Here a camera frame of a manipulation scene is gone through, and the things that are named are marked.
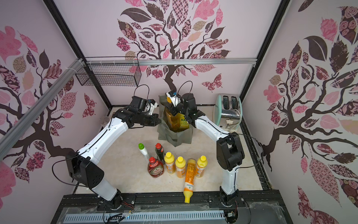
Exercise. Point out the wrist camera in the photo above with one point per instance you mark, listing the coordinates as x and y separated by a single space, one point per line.
173 98
152 106

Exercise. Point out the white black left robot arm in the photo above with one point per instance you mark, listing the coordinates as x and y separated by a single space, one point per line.
83 164

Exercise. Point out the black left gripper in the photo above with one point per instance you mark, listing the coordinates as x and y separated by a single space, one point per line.
155 116

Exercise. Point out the mint chrome toaster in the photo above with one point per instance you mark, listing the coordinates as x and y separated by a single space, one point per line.
227 112

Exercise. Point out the dark green bottle red cap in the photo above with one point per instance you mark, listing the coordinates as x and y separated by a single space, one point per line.
160 152

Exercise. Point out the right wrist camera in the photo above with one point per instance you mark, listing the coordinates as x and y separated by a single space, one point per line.
173 98

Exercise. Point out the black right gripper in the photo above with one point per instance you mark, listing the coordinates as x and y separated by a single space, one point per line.
182 107

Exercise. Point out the red soap bottle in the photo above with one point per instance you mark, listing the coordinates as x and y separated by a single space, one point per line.
155 167

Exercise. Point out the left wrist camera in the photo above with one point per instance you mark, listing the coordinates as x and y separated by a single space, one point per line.
152 106

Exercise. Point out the green fabric shopping bag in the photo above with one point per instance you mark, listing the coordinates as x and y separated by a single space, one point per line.
166 134

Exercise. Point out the clear glass cup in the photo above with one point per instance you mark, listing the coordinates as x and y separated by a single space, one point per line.
105 121

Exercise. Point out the yellow pump soap bottle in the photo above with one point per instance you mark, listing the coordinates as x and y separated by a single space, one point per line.
181 124

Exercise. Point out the orange bottle yellow cap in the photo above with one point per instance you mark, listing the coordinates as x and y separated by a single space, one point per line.
189 180
170 162
180 164
201 164

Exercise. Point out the black wire basket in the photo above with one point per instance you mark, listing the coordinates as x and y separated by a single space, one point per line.
110 71

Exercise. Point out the white bottle green cap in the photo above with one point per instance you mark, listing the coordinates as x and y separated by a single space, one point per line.
144 151

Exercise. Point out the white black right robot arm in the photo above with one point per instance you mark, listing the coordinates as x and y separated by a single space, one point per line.
229 150

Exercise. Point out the white slotted cable duct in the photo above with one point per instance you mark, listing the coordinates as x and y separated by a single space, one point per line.
144 217

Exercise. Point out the large orange pump soap bottle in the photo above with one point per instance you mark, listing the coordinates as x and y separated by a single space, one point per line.
171 119

